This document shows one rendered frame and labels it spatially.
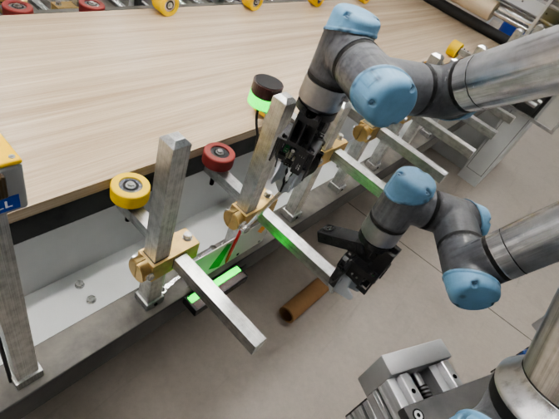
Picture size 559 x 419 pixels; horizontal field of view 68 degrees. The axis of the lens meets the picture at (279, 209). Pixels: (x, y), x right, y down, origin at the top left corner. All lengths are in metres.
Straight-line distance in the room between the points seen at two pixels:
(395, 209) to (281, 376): 1.15
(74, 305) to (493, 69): 0.93
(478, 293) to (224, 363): 1.21
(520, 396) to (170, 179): 0.52
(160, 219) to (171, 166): 0.12
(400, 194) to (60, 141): 0.71
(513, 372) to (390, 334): 1.68
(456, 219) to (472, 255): 0.09
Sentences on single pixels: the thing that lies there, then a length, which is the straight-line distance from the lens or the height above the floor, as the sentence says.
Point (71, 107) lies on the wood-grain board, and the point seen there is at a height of 0.90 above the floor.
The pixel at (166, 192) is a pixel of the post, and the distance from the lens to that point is 0.69.
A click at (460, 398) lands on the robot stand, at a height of 1.04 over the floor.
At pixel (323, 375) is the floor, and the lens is 1.83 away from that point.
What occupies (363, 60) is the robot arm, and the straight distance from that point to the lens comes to 0.58.
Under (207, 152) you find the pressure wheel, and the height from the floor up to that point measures 0.91.
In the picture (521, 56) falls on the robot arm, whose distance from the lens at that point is 0.57.
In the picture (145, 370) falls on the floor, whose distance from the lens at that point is 1.67.
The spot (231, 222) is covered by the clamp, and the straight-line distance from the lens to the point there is 0.96.
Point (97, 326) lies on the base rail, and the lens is 0.95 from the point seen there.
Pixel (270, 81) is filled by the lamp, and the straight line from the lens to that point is 0.83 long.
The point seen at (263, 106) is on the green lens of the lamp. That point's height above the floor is 1.14.
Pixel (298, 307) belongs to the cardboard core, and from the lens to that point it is 1.84.
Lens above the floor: 1.54
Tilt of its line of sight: 42 degrees down
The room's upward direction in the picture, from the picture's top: 24 degrees clockwise
